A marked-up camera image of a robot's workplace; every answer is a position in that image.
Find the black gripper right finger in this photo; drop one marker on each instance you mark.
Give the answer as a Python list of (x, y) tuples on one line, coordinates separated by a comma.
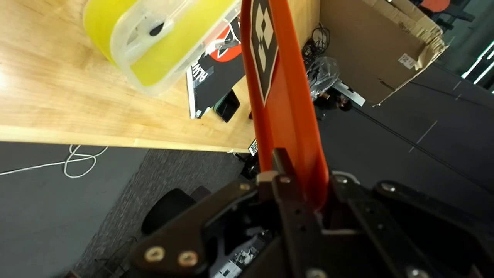
[(394, 247)]

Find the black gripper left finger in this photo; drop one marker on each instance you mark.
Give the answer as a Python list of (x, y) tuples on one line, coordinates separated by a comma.
[(301, 239)]

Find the orange container lid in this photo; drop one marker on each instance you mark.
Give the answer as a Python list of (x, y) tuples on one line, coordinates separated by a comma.
[(279, 96)]

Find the yellow rectangular bowl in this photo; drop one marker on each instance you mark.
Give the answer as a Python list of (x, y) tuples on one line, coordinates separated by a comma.
[(153, 41)]

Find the black phone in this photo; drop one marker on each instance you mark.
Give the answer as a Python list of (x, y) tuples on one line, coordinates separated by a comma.
[(227, 105)]

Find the large cardboard box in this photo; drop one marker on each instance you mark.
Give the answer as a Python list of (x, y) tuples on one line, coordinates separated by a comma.
[(380, 45)]

